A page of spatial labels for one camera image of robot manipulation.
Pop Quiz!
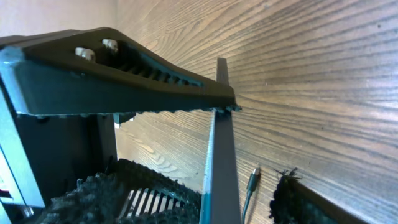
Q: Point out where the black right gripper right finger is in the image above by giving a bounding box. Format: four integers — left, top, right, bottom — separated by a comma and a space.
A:
269, 168, 366, 224

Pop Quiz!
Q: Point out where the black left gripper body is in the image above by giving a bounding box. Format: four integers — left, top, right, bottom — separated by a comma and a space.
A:
0, 83, 137, 224

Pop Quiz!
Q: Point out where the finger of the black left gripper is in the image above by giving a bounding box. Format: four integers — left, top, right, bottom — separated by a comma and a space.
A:
106, 159, 201, 223
1, 27, 239, 116

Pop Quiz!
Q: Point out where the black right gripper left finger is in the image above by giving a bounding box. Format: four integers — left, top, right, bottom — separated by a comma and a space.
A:
35, 173, 126, 224

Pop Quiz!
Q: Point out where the Samsung Galaxy smartphone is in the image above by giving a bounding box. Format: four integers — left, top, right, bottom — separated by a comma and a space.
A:
198, 57, 243, 224

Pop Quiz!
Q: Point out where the black USB charging cable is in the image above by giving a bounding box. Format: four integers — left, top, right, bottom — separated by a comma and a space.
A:
241, 166, 261, 224

